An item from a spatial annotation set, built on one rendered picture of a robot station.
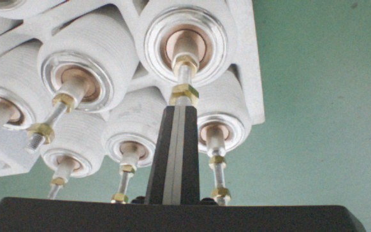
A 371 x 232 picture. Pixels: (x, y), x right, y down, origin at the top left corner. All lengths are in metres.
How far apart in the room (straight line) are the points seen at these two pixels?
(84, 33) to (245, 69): 0.20
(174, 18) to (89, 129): 0.24
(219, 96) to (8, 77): 0.24
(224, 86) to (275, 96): 0.33
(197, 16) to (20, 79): 0.21
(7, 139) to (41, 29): 0.35
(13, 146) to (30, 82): 0.34
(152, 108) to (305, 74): 0.40
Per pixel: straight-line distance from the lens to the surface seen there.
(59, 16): 0.30
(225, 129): 0.25
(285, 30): 0.49
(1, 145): 0.60
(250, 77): 0.30
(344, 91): 0.65
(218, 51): 0.19
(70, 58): 0.22
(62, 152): 0.34
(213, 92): 0.24
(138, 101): 0.30
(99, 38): 0.22
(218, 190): 0.20
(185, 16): 0.18
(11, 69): 0.30
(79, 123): 0.35
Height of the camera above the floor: 0.42
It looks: 48 degrees down
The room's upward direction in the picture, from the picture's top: 178 degrees counter-clockwise
